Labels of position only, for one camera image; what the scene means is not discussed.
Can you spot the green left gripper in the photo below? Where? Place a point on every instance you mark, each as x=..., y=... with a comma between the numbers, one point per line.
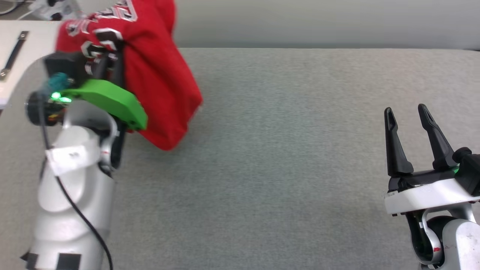
x=112, y=99

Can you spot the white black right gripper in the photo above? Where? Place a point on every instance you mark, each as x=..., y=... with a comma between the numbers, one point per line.
x=423, y=195

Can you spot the red sports jersey garment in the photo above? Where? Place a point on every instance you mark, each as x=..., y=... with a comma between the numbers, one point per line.
x=157, y=75

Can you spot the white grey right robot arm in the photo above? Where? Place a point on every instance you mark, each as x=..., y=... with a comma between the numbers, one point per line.
x=453, y=240

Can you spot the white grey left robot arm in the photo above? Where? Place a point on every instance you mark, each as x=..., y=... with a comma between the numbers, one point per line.
x=71, y=210

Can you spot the white device with black parts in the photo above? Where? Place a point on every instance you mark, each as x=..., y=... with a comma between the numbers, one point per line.
x=52, y=9

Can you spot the white paper tag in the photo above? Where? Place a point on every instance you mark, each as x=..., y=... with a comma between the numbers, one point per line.
x=71, y=157

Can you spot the grey fabric sofa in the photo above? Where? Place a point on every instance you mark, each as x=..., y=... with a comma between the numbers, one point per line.
x=285, y=157

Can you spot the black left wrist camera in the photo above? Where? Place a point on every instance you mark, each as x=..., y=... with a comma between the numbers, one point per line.
x=63, y=67

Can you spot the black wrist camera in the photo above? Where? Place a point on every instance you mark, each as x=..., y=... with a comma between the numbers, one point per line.
x=63, y=67
x=470, y=170

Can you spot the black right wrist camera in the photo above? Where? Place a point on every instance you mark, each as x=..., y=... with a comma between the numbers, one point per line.
x=470, y=170

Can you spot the white metal frame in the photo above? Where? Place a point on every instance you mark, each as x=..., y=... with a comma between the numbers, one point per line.
x=33, y=41

